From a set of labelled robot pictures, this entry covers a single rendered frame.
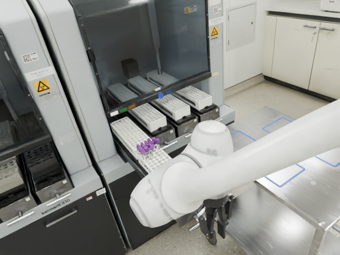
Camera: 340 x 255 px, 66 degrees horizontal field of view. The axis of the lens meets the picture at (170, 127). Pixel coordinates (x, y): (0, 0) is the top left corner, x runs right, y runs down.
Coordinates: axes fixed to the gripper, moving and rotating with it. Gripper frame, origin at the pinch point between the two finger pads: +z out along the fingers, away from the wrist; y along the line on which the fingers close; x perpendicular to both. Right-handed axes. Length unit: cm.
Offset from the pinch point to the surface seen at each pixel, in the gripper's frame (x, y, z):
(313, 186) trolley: 8.1, -37.4, -2.3
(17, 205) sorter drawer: -58, 55, 0
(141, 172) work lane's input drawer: -39.9, 6.5, -1.4
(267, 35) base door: -173, -229, 20
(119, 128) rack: -69, 3, -8
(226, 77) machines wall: -178, -169, 54
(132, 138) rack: -57, 1, -7
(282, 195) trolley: 4.0, -26.2, -2.4
